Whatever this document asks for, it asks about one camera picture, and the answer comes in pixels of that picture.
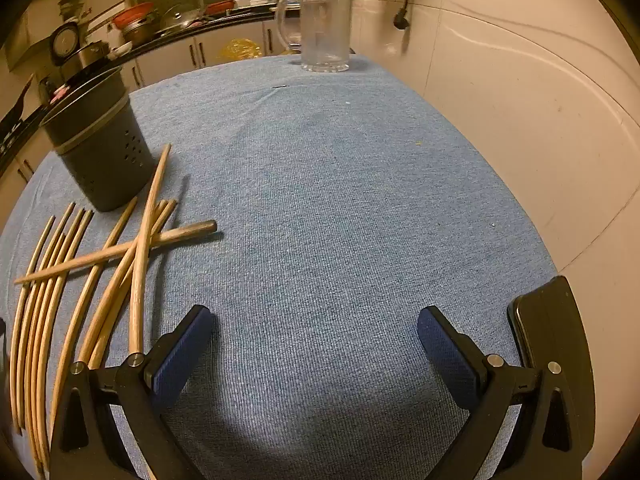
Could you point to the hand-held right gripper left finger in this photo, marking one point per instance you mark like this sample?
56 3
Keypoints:
180 355

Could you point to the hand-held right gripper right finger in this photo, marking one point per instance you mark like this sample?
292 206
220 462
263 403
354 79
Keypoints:
450 355

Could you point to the bunch of wooden chopsticks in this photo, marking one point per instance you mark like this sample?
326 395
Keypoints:
200 229

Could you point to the dark grey utensil holder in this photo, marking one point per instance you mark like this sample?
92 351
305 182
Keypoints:
95 160

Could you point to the black smartphone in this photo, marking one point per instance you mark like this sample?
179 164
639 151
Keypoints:
550 320

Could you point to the blue tablecloth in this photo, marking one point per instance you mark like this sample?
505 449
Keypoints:
325 210

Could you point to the pink cloth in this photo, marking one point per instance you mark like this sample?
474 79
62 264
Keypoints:
60 91

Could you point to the black wok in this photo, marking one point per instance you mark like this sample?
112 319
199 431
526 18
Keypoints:
17 105

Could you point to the white bowl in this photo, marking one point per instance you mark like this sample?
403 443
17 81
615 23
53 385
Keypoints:
121 50

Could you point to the yellow plastic bag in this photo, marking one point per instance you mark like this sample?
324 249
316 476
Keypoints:
241 50

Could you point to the steel pot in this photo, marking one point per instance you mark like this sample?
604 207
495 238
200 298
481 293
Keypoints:
140 32

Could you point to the silver rice cooker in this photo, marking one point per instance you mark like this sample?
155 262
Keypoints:
65 42

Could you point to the glass pot lid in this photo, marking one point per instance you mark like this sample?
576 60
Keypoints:
180 17

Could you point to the red plastic basin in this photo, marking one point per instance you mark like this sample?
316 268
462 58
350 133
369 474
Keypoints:
134 12

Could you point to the clear glass mug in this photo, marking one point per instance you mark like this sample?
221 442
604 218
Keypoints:
325 30

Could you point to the small red bowl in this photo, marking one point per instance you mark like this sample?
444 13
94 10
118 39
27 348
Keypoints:
221 7

